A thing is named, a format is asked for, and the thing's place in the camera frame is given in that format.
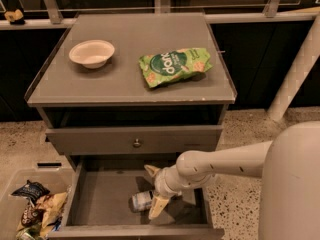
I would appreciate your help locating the yellow object on ledge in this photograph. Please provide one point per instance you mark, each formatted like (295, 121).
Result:
(15, 17)

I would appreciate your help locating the grey top drawer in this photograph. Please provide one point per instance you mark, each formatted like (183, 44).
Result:
(119, 140)

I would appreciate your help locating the left metal bracket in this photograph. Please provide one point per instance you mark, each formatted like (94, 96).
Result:
(54, 14)

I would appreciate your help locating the grey open middle drawer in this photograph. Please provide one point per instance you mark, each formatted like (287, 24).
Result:
(101, 207)

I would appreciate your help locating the centre metal post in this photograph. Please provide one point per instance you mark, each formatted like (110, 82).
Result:
(162, 6)

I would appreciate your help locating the green snack packet in bin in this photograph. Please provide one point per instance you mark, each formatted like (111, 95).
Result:
(29, 233)

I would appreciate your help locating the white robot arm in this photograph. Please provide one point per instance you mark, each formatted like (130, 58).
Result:
(289, 169)

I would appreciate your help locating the green snack bag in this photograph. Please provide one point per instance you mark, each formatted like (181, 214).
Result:
(171, 67)

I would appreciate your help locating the grey wall ledge rail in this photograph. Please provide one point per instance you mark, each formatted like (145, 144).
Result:
(295, 15)

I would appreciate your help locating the metal bracket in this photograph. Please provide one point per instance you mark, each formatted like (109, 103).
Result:
(271, 8)
(54, 14)

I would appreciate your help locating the dark blue chip bag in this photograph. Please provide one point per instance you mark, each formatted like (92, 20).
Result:
(31, 191)

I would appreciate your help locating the tan snack bag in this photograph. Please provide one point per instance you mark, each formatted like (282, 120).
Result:
(52, 205)

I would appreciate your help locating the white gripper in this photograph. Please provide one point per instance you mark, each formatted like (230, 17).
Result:
(162, 182)

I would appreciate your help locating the white paper bowl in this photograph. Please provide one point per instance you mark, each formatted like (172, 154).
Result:
(92, 54)

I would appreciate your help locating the brown snack bag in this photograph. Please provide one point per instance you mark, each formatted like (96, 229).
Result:
(31, 216)

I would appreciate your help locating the round metal drawer knob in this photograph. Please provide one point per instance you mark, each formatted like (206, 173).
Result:
(137, 143)

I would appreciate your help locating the grey drawer cabinet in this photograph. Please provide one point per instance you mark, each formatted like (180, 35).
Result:
(68, 95)

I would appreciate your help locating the clear plastic storage bin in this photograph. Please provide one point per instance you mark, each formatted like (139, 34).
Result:
(57, 180)

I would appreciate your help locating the right metal bracket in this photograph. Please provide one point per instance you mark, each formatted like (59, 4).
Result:
(271, 8)

